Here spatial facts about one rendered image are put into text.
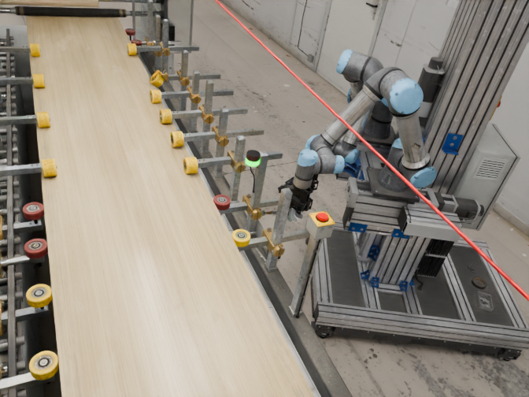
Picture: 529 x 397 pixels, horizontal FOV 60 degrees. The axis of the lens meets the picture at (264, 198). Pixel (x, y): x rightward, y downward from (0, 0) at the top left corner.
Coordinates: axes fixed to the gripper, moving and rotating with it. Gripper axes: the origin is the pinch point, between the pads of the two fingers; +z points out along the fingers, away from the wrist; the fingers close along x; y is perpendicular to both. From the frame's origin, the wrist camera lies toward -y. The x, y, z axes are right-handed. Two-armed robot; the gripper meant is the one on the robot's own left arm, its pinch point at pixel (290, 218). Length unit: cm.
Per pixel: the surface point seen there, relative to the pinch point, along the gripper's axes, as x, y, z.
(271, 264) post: -10.8, 3.8, 19.1
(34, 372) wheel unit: -113, 4, 3
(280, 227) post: -10.5, 4.0, -3.0
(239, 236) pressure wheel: -23.4, -6.4, 3.5
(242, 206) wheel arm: -5.0, -25.2, 8.0
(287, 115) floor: 217, -191, 93
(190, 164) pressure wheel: -15, -54, -3
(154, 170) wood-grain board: -27, -66, 3
